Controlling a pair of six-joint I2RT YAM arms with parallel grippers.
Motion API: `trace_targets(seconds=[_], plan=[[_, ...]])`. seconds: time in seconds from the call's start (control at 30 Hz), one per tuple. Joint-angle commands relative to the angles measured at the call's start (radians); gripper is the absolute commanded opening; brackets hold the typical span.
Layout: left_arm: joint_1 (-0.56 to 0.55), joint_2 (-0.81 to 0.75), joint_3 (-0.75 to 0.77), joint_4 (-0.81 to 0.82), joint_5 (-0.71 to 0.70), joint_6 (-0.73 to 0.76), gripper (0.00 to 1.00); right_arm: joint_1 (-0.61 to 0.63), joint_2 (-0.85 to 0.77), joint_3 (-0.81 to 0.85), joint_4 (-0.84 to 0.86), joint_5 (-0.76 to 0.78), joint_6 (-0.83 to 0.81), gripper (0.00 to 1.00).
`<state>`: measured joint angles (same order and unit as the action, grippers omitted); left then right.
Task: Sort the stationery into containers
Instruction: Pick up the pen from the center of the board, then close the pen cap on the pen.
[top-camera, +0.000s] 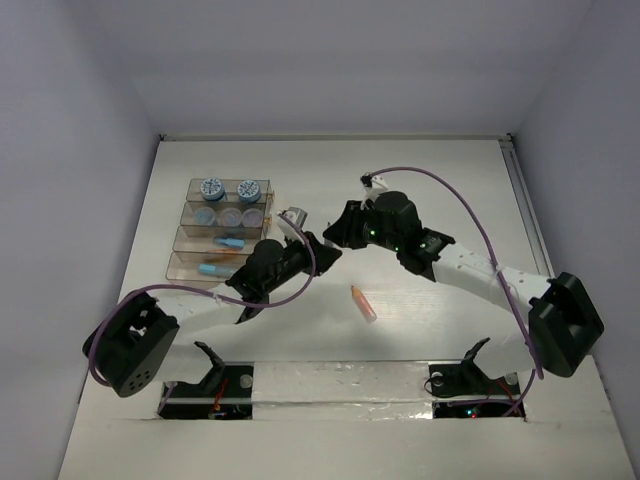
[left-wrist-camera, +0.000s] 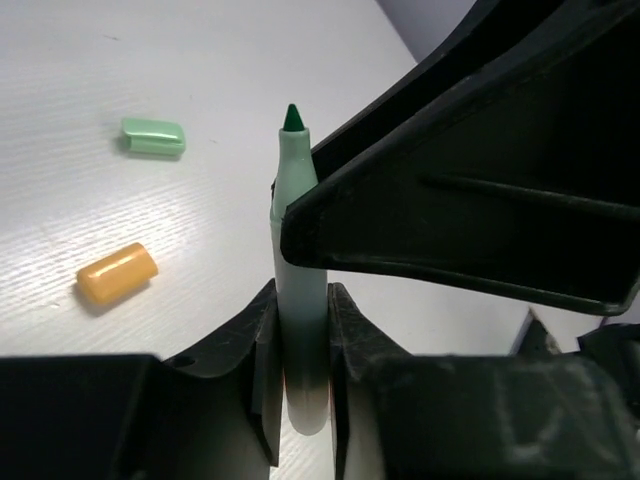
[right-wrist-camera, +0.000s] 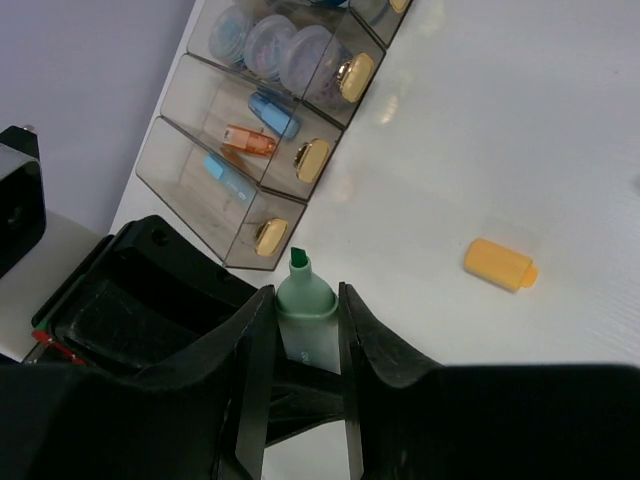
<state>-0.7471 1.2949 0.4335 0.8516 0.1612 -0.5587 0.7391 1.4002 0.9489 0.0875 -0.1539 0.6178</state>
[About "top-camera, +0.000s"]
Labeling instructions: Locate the orange highlighter pen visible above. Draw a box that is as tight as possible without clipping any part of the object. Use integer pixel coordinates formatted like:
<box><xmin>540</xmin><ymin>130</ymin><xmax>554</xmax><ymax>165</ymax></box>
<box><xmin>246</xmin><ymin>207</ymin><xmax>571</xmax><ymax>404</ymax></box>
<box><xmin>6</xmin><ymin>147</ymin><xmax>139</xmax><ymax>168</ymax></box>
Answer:
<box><xmin>351</xmin><ymin>285</ymin><xmax>377</xmax><ymax>324</ymax></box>

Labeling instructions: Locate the blue lid jar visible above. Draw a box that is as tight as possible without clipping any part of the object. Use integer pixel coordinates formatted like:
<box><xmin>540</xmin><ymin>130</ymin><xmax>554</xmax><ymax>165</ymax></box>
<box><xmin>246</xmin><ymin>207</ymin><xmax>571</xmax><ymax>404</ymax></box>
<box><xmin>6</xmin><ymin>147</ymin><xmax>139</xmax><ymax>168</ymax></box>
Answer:
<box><xmin>199</xmin><ymin>177</ymin><xmax>226</xmax><ymax>202</ymax></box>
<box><xmin>236</xmin><ymin>179</ymin><xmax>262</xmax><ymax>204</ymax></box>

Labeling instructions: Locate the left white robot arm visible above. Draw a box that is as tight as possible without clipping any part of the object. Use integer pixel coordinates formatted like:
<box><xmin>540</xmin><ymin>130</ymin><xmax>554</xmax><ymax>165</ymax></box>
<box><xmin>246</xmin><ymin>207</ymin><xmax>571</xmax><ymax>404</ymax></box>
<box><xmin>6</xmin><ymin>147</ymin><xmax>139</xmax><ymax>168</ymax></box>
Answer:
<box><xmin>82</xmin><ymin>232</ymin><xmax>342</xmax><ymax>398</ymax></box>

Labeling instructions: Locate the clear paperclip jar small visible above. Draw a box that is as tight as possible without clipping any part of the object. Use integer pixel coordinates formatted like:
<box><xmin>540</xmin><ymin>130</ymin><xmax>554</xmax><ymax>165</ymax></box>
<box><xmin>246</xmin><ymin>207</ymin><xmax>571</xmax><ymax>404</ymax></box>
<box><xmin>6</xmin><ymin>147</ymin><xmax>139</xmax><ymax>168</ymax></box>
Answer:
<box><xmin>241</xmin><ymin>208</ymin><xmax>264</xmax><ymax>228</ymax></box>

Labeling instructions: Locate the blue clear highlighter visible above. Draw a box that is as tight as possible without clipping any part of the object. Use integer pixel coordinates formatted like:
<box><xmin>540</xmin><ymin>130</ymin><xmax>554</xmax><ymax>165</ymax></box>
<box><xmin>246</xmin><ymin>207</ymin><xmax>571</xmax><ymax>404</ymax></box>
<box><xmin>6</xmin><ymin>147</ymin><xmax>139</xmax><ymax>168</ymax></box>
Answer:
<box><xmin>198</xmin><ymin>264</ymin><xmax>236</xmax><ymax>278</ymax></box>

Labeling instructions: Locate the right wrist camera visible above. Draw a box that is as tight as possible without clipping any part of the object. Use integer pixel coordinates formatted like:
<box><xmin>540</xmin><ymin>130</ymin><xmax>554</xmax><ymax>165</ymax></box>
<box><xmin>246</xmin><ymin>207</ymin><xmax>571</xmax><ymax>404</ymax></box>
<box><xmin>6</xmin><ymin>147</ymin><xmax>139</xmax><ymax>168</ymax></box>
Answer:
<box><xmin>360</xmin><ymin>173</ymin><xmax>389</xmax><ymax>210</ymax></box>

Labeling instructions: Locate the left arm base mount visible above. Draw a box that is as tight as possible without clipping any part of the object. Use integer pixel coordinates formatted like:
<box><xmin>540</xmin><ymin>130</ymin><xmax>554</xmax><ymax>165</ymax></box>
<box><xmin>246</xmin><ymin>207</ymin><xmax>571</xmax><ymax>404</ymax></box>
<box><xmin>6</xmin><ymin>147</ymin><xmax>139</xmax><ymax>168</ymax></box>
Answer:
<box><xmin>156</xmin><ymin>341</ymin><xmax>255</xmax><ymax>421</ymax></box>

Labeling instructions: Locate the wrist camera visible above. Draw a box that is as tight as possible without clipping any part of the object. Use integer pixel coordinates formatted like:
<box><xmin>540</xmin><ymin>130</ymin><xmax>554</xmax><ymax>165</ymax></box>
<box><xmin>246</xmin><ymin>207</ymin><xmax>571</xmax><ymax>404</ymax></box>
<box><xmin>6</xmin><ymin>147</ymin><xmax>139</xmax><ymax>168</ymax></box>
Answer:
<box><xmin>277</xmin><ymin>207</ymin><xmax>307</xmax><ymax>241</ymax></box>
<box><xmin>360</xmin><ymin>173</ymin><xmax>389</xmax><ymax>210</ymax></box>

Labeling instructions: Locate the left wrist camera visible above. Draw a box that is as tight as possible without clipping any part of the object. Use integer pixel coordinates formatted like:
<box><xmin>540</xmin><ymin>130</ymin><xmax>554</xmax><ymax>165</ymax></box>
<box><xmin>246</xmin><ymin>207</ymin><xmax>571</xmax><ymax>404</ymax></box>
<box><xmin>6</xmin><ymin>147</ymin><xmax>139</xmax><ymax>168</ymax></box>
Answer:
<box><xmin>277</xmin><ymin>207</ymin><xmax>307</xmax><ymax>241</ymax></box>

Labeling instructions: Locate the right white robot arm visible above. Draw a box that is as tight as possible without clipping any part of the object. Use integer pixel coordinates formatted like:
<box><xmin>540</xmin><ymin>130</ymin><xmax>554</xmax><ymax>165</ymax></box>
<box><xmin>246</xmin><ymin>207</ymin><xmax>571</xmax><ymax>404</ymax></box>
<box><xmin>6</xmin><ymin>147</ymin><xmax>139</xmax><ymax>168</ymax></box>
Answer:
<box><xmin>323</xmin><ymin>191</ymin><xmax>604</xmax><ymax>392</ymax></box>

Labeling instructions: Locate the blue lid jar in bin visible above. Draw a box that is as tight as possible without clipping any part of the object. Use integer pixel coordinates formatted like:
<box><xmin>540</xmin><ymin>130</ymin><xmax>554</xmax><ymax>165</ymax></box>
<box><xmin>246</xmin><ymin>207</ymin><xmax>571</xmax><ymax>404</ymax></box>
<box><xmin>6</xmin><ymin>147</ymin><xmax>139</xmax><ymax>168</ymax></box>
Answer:
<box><xmin>199</xmin><ymin>177</ymin><xmax>226</xmax><ymax>202</ymax></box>

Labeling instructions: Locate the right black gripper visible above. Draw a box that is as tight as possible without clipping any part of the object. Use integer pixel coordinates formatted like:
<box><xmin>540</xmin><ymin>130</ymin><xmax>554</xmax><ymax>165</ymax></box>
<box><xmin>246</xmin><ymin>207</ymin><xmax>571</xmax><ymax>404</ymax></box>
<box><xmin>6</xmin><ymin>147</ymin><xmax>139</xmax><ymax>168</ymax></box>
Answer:
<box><xmin>322</xmin><ymin>200</ymin><xmax>402</xmax><ymax>253</ymax></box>

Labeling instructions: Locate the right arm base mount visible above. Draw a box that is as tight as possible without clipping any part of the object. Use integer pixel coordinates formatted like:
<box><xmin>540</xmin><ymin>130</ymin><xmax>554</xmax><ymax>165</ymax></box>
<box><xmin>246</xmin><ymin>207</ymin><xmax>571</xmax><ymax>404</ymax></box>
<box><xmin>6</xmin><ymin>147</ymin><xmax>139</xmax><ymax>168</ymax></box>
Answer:
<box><xmin>423</xmin><ymin>338</ymin><xmax>526</xmax><ymax>419</ymax></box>

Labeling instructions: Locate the blue highlighter with cap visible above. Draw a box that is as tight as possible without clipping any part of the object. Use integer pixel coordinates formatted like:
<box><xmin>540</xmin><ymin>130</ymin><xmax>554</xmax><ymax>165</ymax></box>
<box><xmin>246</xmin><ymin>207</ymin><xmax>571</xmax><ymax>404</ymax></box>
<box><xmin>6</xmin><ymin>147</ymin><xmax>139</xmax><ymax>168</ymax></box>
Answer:
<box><xmin>214</xmin><ymin>238</ymin><xmax>245</xmax><ymax>250</ymax></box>

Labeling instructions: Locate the aluminium rail right edge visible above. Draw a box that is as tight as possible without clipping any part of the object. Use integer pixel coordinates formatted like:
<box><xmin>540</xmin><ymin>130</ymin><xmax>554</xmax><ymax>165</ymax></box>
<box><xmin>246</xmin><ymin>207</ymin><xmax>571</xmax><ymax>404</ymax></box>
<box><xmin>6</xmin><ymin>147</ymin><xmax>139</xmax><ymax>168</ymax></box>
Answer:
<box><xmin>499</xmin><ymin>137</ymin><xmax>579</xmax><ymax>354</ymax></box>

